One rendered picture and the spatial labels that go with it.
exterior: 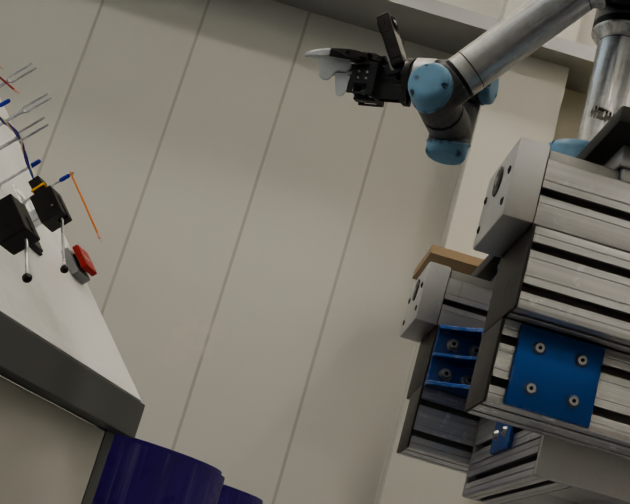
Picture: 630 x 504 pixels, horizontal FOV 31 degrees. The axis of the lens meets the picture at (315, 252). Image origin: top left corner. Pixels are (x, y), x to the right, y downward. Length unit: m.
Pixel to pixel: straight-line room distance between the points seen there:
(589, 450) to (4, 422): 0.89
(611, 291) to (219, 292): 3.20
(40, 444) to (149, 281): 2.45
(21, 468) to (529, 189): 0.99
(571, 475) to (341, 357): 3.03
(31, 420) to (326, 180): 2.75
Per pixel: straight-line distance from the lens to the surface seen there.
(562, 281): 1.17
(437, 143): 2.02
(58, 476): 1.98
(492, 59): 1.94
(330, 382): 4.24
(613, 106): 1.99
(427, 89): 1.90
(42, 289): 1.90
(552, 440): 1.27
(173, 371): 4.23
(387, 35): 2.16
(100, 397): 1.94
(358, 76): 2.15
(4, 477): 1.82
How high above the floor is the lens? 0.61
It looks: 17 degrees up
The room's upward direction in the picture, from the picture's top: 16 degrees clockwise
